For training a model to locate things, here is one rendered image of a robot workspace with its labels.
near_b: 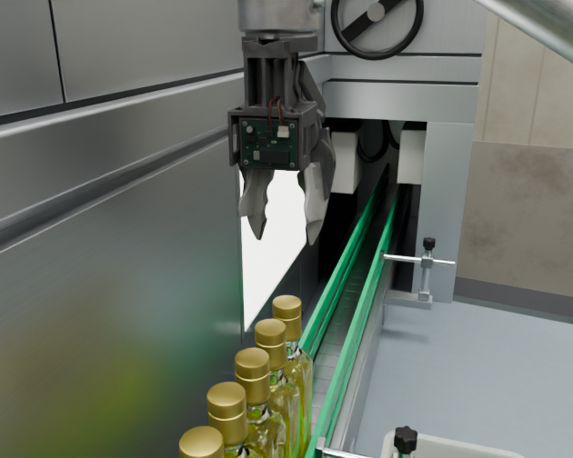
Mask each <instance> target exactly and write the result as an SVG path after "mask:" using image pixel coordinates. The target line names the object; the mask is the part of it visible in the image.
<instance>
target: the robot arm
mask: <svg viewBox="0 0 573 458"><path fill-rule="evenodd" d="M473 1H475V2H476V3H478V4H479V5H481V6H483V7H485V8H486V9H487V10H488V11H490V12H491V13H493V14H495V15H497V16H498V17H500V18H501V19H503V20H505V21H506V22H508V23H509V24H511V25H513V26H515V27H516V28H517V29H518V30H520V31H522V32H523V33H525V34H526V35H528V36H530V37H532V38H533V39H535V40H536V41H538V42H539V43H541V44H543V45H544V46H545V47H547V48H549V49H550V50H552V51H553V52H555V53H556V54H558V55H560V56H562V57H563V58H565V59H566V60H568V61H569V62H570V63H572V64H573V0H473ZM326 5H327V0H237V14H238V30H239V31H240V32H245V34H246V36H241V39H242V51H243V55H244V85H245V103H244V104H243V105H240V106H237V107H235V108H232V109H229V110H227V123H228V144H229V166H233V165H235V164H238V166H239V169H240V172H241V174H242V177H243V180H244V186H243V194H242V196H241V197H240V199H239V202H238V206H237V215H238V216H239V217H246V216H247V220H248V223H249V225H250V228H251V230H252V232H253V234H254V236H255V238H256V239H257V240H258V241H261V239H262V237H263V233H264V231H265V228H266V222H267V218H266V205H267V204H268V197H267V188H268V186H269V184H270V183H271V182H272V181H273V179H274V175H275V170H280V171H294V172H298V171H299V172H298V173H297V182H298V186H299V187H300V188H301V189H302V191H303V193H304V195H305V200H304V213H305V218H306V222H307V225H306V226H305V229H306V235H307V243H308V246H310V245H313V243H314V242H315V240H316V239H317V237H318V235H319V233H320V231H321V228H322V225H323V223H324V219H325V215H326V211H327V204H328V199H329V196H330V193H331V188H332V183H333V179H334V174H335V170H336V153H335V149H334V146H333V144H332V142H331V139H330V136H329V127H324V128H322V125H321V124H322V123H324V121H325V115H326V103H325V101H324V99H323V97H322V95H321V94H320V92H319V90H318V88H317V85H316V83H315V81H314V79H313V77H312V75H311V74H310V72H309V70H308V68H307V65H306V63H305V61H303V60H298V52H314V51H317V39H318V36H313V32H317V31H318V30H319V26H320V12H319V8H324V7H326ZM234 124H235V125H236V150H235V151H234V148H233V125H234ZM309 152H310V153H309Z"/></svg>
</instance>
